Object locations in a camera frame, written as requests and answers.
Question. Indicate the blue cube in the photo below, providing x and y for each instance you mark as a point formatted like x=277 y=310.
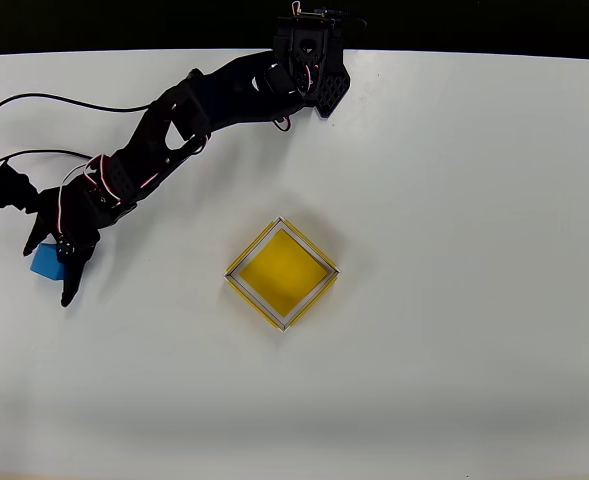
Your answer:
x=46 y=262

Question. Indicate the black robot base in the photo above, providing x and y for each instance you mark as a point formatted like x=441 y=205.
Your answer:
x=331 y=92

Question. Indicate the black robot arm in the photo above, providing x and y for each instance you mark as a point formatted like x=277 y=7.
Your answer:
x=224 y=95

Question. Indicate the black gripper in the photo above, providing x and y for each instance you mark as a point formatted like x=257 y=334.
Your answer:
x=58 y=221

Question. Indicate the yellow square tray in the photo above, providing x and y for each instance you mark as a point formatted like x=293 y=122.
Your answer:
x=283 y=272

